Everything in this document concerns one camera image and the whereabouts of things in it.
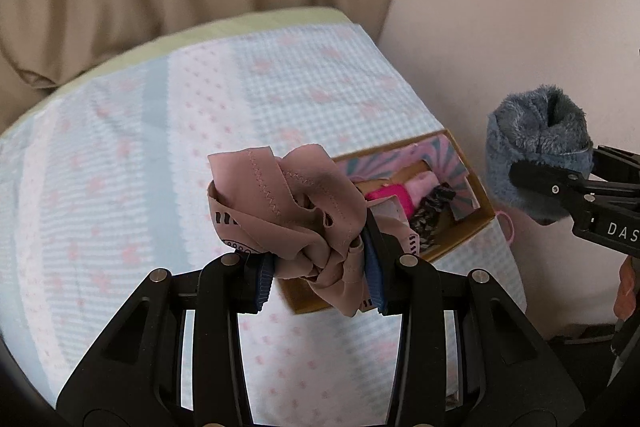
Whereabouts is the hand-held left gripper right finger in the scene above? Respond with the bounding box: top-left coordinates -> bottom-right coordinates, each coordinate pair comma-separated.
360,209 -> 586,427

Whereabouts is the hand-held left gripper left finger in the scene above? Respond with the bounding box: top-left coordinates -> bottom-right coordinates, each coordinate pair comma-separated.
56,254 -> 276,427

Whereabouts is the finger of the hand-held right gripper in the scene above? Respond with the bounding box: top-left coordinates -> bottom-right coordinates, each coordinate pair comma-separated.
594,145 -> 640,184
507,160 -> 597,210

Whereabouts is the grey fluffy sock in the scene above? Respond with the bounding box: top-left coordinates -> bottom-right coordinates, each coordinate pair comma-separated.
485,84 -> 596,225

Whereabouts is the bright pink fuzzy sock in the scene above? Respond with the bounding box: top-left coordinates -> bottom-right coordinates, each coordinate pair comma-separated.
365,184 -> 416,219

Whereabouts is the printed cardboard box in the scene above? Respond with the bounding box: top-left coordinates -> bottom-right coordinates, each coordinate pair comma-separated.
272,129 -> 497,315

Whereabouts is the black patterned scrunchie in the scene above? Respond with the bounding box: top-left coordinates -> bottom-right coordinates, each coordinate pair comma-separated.
409,187 -> 457,254

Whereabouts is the mauve cloth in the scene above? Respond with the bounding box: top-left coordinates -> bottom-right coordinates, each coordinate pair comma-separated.
206,144 -> 371,319

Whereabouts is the light pink cloth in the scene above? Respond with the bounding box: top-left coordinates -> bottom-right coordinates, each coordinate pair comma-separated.
404,172 -> 442,204

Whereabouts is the person's right hand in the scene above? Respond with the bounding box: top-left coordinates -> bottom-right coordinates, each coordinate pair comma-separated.
614,257 -> 640,323

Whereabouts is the blue pink printed blanket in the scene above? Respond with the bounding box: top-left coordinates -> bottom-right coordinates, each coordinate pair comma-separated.
0,22 -> 528,408

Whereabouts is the light green bed sheet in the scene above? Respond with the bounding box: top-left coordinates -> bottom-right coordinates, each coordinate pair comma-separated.
0,6 -> 361,142

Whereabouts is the pink ring toy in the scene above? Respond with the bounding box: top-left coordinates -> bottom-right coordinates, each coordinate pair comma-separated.
494,211 -> 517,244

